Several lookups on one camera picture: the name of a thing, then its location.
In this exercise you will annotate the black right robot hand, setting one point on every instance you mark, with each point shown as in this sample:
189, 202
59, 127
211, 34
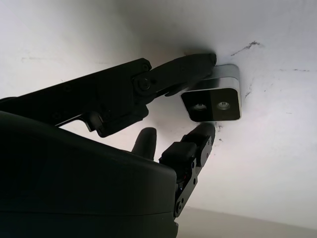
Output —
74, 186

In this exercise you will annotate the small silver black-faced camera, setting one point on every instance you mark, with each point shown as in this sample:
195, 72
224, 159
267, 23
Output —
218, 101

